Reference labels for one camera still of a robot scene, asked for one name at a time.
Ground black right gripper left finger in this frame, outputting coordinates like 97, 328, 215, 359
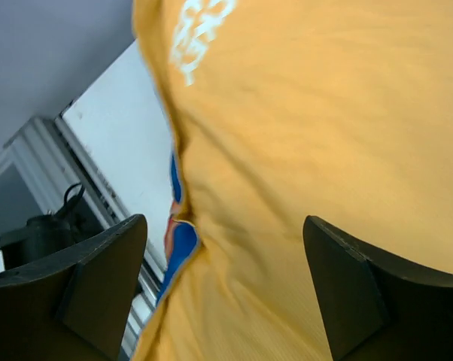
0, 214, 147, 360

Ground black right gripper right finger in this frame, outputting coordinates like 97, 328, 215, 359
303, 216, 453, 360

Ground yellow and blue pillowcase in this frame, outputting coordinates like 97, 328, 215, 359
132, 1, 453, 360

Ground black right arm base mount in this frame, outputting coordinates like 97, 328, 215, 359
0, 183, 85, 270

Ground aluminium table frame rail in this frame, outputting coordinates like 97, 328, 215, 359
0, 117, 160, 360

